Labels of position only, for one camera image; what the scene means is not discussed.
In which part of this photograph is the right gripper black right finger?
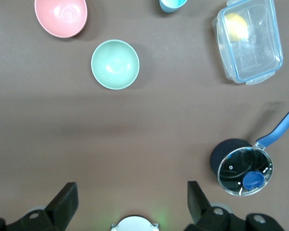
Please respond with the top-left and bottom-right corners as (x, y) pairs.
(184, 180), (284, 231)

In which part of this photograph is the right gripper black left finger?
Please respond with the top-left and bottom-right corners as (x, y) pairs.
(0, 182), (79, 231)

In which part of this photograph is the mint green bowl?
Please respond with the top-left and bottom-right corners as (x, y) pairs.
(91, 39), (140, 90)

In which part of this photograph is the pink bowl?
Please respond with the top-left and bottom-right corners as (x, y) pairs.
(34, 0), (88, 39)

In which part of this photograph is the glass lid with blue knob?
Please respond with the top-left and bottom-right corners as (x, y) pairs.
(217, 146), (273, 197)

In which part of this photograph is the clear container with blue-rimmed lid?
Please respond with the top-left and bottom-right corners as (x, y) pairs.
(211, 0), (284, 86)

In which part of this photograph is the yellow fruit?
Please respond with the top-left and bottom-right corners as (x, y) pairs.
(224, 12), (250, 42)

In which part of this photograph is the blue plastic cup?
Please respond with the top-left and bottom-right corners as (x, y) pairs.
(158, 0), (188, 13)

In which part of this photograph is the dark saucepan with blue handle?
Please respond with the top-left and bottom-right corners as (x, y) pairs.
(209, 102), (289, 197)

